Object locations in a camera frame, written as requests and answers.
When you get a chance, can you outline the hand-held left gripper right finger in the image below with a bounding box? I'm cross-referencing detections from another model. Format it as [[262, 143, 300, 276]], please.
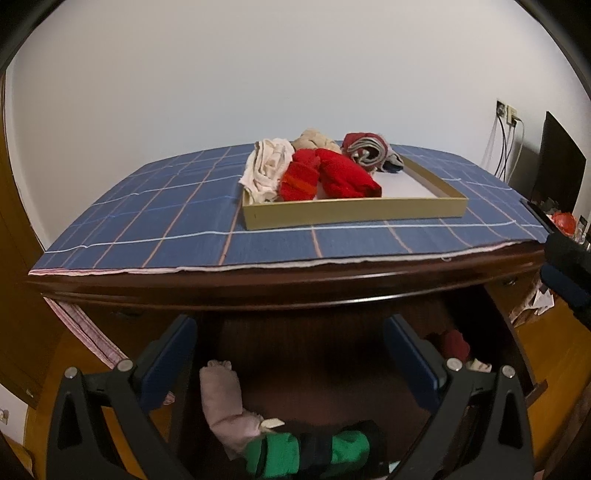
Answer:
[[384, 314, 536, 480]]

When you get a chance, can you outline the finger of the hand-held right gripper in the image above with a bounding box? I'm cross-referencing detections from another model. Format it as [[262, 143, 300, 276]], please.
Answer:
[[545, 234, 591, 278], [541, 264, 591, 328]]

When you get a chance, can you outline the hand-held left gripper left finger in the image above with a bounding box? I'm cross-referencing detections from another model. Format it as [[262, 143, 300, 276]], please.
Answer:
[[46, 314, 199, 480]]

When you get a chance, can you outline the dark red underwear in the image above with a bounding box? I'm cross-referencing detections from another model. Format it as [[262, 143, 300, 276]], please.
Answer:
[[436, 330, 472, 361]]

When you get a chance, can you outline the pink underwear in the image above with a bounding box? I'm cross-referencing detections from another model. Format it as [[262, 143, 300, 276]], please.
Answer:
[[199, 360, 265, 461]]

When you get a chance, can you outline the green and black underwear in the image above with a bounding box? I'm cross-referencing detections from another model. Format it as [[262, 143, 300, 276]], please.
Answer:
[[245, 420, 387, 480]]

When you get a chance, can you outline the shallow cardboard tray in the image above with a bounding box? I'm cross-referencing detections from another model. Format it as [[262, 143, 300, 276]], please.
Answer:
[[241, 157, 469, 232]]

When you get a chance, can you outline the white underwear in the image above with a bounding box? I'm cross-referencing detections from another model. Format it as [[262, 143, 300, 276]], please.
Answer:
[[239, 137, 296, 204]]

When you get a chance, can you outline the red underwear orange stripe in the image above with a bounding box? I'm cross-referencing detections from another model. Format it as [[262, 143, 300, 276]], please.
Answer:
[[278, 148, 322, 202]]

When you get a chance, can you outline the beige underwear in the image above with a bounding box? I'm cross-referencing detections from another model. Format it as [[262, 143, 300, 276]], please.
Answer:
[[292, 128, 343, 152]]

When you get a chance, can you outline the crumpled white paper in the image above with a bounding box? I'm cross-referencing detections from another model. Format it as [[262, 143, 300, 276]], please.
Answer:
[[509, 287, 556, 326]]

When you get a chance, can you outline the red round object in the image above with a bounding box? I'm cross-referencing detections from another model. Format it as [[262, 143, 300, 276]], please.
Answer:
[[551, 211, 577, 237]]

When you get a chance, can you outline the pink striped cloth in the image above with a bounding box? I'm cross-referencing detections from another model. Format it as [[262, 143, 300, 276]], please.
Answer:
[[45, 298, 177, 407]]

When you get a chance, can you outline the black flat screen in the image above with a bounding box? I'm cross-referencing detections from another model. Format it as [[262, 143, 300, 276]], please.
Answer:
[[531, 111, 588, 214]]

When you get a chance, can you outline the dark wooden dresser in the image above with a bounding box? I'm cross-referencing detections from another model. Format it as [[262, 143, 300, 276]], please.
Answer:
[[25, 240, 552, 480]]

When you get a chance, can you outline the blue plaid cloth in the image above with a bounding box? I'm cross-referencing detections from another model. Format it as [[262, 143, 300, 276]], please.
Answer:
[[28, 143, 550, 278]]

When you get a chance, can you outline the brown wooden door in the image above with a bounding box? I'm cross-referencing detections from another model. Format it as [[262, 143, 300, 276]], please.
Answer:
[[0, 69, 49, 409]]

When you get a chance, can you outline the black cable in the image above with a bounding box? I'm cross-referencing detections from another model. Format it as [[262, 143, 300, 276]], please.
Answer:
[[502, 122, 526, 183], [494, 115, 509, 178]]

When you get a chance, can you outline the white cable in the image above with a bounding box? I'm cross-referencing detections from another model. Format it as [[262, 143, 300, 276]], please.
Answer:
[[480, 117, 499, 169]]

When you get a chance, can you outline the wall socket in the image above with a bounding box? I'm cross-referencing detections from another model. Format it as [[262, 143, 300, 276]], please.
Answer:
[[496, 99, 521, 126]]

